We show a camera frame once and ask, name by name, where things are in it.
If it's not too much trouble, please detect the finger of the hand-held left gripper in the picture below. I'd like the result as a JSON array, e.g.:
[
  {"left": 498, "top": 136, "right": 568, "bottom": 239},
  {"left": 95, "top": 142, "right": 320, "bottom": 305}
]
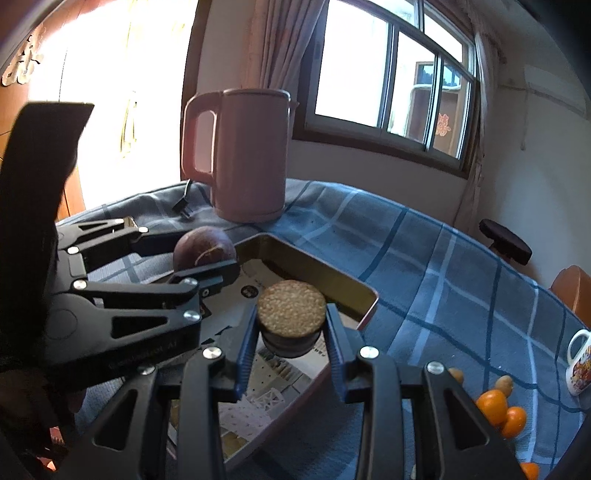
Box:
[
  {"left": 55, "top": 216, "right": 195, "bottom": 283},
  {"left": 69, "top": 258, "right": 242, "bottom": 346}
]

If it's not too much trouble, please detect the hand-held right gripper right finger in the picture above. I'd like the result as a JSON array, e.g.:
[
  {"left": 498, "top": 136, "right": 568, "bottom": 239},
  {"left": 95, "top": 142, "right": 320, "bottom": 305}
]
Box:
[{"left": 326, "top": 303, "right": 523, "bottom": 480}]

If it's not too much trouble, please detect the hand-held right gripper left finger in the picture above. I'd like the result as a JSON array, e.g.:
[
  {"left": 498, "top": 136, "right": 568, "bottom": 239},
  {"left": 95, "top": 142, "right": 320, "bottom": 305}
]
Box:
[{"left": 55, "top": 302, "right": 260, "bottom": 480}]

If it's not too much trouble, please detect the dark purple passion fruit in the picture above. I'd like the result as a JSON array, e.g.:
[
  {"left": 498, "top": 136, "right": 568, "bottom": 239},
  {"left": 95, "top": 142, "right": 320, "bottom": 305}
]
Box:
[{"left": 173, "top": 226, "right": 237, "bottom": 273}]

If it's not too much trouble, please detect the black power plug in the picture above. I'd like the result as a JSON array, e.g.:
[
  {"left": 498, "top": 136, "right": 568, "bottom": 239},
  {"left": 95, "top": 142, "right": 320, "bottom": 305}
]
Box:
[{"left": 172, "top": 178, "right": 195, "bottom": 220}]

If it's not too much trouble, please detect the brown wooden door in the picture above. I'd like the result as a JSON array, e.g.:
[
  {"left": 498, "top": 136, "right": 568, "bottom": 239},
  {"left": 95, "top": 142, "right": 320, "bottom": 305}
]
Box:
[{"left": 0, "top": 0, "right": 93, "bottom": 217}]

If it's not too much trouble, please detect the blue checked tablecloth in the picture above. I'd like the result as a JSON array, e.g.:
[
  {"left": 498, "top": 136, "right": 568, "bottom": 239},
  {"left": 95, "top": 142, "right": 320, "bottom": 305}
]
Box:
[{"left": 55, "top": 178, "right": 591, "bottom": 480}]

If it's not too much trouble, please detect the gold door ornament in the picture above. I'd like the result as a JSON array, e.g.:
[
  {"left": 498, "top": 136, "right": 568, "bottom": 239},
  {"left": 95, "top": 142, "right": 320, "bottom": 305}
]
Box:
[{"left": 0, "top": 23, "right": 47, "bottom": 88}]

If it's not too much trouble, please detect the pink electric kettle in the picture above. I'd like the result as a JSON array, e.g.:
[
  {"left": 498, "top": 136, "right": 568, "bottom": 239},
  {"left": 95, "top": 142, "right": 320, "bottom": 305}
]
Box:
[{"left": 181, "top": 89, "right": 300, "bottom": 223}]

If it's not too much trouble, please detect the dark round stool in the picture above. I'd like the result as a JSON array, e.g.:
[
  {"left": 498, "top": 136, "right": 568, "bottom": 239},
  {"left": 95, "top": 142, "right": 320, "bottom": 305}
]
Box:
[{"left": 479, "top": 218, "right": 533, "bottom": 266}]

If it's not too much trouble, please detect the pink curtain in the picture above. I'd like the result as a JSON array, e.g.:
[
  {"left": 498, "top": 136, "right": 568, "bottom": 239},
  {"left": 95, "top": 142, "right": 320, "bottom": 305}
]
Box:
[
  {"left": 245, "top": 0, "right": 328, "bottom": 93},
  {"left": 457, "top": 23, "right": 490, "bottom": 232}
]

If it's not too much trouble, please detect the white printed mug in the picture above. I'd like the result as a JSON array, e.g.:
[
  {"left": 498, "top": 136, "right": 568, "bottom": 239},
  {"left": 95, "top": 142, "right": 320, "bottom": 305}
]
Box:
[{"left": 566, "top": 329, "right": 591, "bottom": 397}]

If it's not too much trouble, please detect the sliding glass window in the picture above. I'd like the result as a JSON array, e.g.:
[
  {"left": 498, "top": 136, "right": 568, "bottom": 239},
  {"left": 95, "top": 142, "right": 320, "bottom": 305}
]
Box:
[{"left": 295, "top": 0, "right": 483, "bottom": 176}]

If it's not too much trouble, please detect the white air conditioner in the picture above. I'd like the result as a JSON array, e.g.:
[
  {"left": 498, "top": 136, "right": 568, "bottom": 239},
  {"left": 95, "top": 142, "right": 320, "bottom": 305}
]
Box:
[{"left": 524, "top": 65, "right": 589, "bottom": 107}]

